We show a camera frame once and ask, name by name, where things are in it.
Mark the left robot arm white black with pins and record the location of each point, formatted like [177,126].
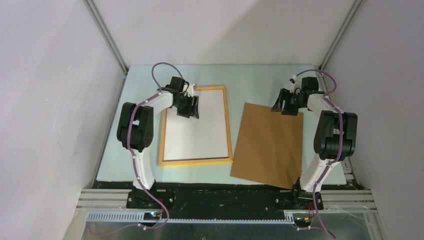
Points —
[135,128]

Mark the left aluminium corner post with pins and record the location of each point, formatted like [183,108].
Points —
[106,34]

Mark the aluminium extrusion rail front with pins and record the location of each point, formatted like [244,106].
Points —
[191,206]

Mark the yellow wooden picture frame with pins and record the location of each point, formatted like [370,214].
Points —
[228,132]

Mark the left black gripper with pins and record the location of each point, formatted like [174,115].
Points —
[186,113]

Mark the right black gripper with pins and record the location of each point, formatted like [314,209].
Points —
[285,94]

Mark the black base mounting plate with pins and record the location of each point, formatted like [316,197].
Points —
[335,193]

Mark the brown cardboard backing board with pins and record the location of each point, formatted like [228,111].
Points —
[269,147]

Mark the aluminium corner post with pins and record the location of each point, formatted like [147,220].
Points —
[106,34]
[352,12]

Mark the right aluminium corner post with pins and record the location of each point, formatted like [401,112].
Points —
[352,12]

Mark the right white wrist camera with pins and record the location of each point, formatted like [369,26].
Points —
[295,84]

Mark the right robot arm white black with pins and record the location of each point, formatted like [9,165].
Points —
[335,135]

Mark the orange flower photo print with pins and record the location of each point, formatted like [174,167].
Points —
[202,132]

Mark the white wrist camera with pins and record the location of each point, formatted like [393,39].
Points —
[189,89]
[295,84]

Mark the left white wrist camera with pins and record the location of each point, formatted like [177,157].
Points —
[189,89]

